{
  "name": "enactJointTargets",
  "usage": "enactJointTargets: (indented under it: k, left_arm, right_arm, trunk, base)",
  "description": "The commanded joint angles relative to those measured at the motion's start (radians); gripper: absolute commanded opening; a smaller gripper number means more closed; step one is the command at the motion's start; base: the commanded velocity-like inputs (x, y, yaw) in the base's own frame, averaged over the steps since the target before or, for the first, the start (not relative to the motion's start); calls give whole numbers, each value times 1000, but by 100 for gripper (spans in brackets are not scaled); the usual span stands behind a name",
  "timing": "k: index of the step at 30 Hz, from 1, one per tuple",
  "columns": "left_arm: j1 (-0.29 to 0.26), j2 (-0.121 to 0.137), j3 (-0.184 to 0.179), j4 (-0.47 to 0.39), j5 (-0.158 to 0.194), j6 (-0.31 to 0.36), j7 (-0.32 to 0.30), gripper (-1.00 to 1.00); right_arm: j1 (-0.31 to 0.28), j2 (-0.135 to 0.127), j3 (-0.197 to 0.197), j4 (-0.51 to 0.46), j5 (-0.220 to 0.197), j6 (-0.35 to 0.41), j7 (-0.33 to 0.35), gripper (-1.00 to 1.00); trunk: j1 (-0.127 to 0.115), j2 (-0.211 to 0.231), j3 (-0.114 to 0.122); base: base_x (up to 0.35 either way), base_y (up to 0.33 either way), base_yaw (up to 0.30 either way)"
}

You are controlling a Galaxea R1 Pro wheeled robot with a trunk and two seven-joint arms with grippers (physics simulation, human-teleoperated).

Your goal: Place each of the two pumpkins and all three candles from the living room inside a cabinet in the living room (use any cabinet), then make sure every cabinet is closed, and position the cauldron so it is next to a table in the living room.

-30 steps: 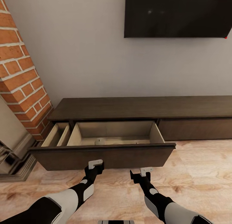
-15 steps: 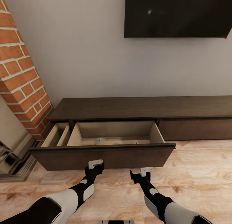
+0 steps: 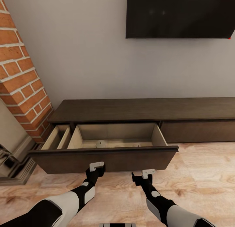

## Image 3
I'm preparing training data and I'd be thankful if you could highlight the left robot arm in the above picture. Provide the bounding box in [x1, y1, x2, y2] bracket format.
[0, 161, 106, 227]

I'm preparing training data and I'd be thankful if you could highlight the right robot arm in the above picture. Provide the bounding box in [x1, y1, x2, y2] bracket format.
[132, 169, 218, 227]

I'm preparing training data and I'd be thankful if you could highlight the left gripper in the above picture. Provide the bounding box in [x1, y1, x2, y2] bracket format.
[85, 164, 106, 180]

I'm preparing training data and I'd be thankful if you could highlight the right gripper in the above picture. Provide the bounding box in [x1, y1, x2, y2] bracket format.
[132, 173, 152, 190]

